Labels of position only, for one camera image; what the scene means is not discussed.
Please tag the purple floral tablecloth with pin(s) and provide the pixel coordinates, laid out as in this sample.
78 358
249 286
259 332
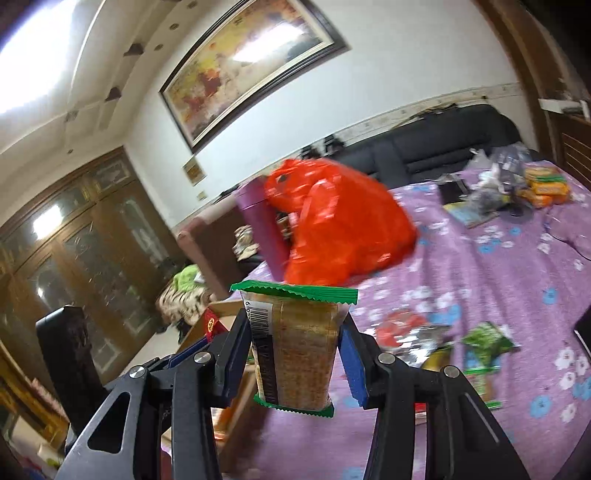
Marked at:
461 277

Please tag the shallow cardboard box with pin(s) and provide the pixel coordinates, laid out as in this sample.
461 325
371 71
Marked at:
228 305

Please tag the red white snack packet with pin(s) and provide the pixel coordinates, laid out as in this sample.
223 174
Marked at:
399 325

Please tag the clear bag of dark items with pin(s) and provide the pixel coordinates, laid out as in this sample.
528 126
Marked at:
503 175

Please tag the yellow blue booklet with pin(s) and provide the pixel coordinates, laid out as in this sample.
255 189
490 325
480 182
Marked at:
471 214

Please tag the yellow wall plaque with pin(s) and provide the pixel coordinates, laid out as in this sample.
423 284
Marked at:
194 170

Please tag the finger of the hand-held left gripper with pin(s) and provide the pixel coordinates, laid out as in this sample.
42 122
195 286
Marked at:
189 351

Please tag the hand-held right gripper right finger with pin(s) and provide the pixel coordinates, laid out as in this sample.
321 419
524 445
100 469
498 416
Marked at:
353 369

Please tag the brown armchair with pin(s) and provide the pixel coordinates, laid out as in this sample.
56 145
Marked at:
203 249

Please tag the yellow green cracker pack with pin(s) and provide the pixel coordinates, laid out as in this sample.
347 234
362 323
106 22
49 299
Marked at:
544 173

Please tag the black wallet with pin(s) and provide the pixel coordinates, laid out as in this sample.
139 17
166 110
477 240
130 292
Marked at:
452 190

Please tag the black leather sofa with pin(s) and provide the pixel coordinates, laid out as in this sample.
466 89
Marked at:
438 138

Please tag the patterned brown blanket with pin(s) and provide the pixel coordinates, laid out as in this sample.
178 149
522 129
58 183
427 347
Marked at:
180 302

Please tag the orange cracker pack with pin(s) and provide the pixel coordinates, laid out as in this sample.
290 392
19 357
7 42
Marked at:
551 194

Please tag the wooden door frame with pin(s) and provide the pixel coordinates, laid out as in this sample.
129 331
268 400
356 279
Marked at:
517 46

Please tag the plaid cloth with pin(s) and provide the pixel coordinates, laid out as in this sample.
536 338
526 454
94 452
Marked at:
244 242

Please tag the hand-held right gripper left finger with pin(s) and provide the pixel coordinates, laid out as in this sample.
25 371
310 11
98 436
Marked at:
231 355

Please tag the purple thermos bottle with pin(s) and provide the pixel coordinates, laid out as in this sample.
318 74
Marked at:
261 221

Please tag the tall dark wooden cabinet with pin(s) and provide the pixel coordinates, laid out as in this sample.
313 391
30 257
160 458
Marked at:
92 240

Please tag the green cloth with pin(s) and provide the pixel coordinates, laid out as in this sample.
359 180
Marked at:
187 277

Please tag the green pea snack packet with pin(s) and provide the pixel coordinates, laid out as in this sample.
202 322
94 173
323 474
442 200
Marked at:
488 341

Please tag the framed wall painting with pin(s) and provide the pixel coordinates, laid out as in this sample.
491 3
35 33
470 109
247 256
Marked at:
244 60

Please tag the silver foil snack packet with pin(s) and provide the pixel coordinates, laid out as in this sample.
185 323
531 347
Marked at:
429 339

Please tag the wooden sideboard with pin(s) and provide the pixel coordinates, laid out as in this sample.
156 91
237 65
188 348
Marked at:
572 138

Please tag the black smartphone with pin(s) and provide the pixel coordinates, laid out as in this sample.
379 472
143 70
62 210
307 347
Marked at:
584 332

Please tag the red plastic bag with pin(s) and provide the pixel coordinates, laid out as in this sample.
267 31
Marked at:
341 221

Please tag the green striped snack packet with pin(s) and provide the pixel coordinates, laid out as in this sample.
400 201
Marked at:
482 385

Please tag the cracker packet with green edges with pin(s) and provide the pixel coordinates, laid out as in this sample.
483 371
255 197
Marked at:
295 350

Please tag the black chair back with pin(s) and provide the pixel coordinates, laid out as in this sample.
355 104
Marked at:
67 360

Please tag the purple eyeglasses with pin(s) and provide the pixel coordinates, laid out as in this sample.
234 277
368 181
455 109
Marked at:
561 237

